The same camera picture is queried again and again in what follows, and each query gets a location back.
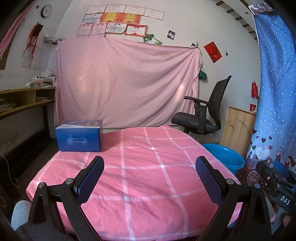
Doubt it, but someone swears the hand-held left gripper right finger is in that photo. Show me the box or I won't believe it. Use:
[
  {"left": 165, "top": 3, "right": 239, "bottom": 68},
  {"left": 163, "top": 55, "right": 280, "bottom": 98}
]
[{"left": 196, "top": 156, "right": 271, "bottom": 241}]

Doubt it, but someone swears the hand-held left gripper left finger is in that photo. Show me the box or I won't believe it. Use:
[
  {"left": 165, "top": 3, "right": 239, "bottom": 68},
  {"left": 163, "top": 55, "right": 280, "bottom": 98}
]
[{"left": 27, "top": 156, "right": 105, "bottom": 241}]

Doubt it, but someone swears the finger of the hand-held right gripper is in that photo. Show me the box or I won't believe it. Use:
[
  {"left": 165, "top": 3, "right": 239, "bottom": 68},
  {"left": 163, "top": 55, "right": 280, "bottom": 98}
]
[
  {"left": 273, "top": 161, "right": 296, "bottom": 186},
  {"left": 255, "top": 161, "right": 277, "bottom": 186}
]

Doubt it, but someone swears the blue cardboard box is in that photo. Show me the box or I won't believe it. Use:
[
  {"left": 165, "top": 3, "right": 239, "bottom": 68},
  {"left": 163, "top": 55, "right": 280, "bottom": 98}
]
[{"left": 55, "top": 119, "right": 104, "bottom": 153}]

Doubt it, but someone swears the person's right hand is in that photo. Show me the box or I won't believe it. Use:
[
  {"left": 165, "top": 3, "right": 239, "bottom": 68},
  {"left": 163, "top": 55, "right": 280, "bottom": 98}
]
[{"left": 269, "top": 204, "right": 292, "bottom": 232}]

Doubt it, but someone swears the blue plastic basin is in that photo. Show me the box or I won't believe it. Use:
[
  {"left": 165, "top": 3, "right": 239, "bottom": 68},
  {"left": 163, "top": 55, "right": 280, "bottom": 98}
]
[{"left": 202, "top": 143, "right": 245, "bottom": 175}]

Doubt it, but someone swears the light wooden cabinet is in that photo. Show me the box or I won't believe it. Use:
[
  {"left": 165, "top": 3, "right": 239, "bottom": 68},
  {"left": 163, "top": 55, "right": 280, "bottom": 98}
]
[{"left": 219, "top": 106, "right": 257, "bottom": 158}]

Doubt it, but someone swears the pink checked tablecloth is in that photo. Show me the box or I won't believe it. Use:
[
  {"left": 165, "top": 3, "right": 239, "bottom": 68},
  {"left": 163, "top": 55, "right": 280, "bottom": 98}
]
[{"left": 26, "top": 125, "right": 243, "bottom": 241}]

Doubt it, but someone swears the black office chair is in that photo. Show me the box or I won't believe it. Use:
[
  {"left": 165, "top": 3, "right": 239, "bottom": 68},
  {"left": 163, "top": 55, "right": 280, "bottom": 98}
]
[{"left": 171, "top": 75, "right": 232, "bottom": 141}]

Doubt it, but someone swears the person's left leg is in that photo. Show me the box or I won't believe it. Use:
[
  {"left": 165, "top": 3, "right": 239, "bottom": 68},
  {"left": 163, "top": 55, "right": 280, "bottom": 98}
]
[{"left": 11, "top": 200, "right": 31, "bottom": 231}]

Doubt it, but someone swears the blue dotted printed curtain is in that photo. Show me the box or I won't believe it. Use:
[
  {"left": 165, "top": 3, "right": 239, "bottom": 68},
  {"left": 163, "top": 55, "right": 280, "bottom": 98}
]
[{"left": 245, "top": 2, "right": 296, "bottom": 193}]

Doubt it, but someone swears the pink hanging bed sheet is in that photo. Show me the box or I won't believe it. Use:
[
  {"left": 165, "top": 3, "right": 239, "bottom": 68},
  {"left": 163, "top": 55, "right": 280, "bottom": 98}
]
[{"left": 54, "top": 37, "right": 203, "bottom": 129}]

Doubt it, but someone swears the wooden shelf desk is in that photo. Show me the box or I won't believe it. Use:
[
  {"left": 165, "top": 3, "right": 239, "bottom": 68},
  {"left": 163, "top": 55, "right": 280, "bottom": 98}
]
[{"left": 0, "top": 87, "right": 56, "bottom": 120}]

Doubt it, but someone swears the stack of books and papers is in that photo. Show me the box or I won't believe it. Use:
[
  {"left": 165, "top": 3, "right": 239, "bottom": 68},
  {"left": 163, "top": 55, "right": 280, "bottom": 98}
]
[{"left": 29, "top": 73, "right": 56, "bottom": 88}]

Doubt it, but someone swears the pink curtain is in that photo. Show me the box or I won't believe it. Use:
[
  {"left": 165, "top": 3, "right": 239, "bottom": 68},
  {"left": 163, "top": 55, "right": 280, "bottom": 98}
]
[{"left": 0, "top": 2, "right": 35, "bottom": 70}]

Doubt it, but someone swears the white cable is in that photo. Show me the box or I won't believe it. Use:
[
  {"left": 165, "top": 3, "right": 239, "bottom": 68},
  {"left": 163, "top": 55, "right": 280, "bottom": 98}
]
[{"left": 0, "top": 151, "right": 18, "bottom": 189}]

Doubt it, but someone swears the red paper wall decoration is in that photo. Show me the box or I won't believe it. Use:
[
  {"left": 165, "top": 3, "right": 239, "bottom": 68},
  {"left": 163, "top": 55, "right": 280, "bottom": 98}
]
[{"left": 203, "top": 42, "right": 223, "bottom": 64}]

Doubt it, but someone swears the paper wall calendar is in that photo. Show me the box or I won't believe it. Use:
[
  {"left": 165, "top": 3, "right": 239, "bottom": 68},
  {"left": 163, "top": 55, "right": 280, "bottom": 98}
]
[{"left": 21, "top": 49, "right": 44, "bottom": 69}]

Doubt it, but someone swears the wire wall rack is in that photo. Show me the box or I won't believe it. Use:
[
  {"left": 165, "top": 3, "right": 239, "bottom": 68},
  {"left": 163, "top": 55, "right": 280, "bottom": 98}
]
[{"left": 43, "top": 36, "right": 66, "bottom": 45}]

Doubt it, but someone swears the red knot wall ornament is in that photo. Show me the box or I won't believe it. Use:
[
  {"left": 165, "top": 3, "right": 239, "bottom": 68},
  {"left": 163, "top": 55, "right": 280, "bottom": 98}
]
[{"left": 23, "top": 23, "right": 44, "bottom": 58}]

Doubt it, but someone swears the group of wall certificates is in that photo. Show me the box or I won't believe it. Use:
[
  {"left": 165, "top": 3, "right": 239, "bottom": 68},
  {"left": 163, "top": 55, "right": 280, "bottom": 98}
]
[{"left": 76, "top": 5, "right": 164, "bottom": 39}]

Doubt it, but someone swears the round wall clock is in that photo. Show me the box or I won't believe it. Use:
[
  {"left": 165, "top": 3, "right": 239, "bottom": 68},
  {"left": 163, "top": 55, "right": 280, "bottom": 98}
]
[{"left": 41, "top": 5, "right": 53, "bottom": 18}]

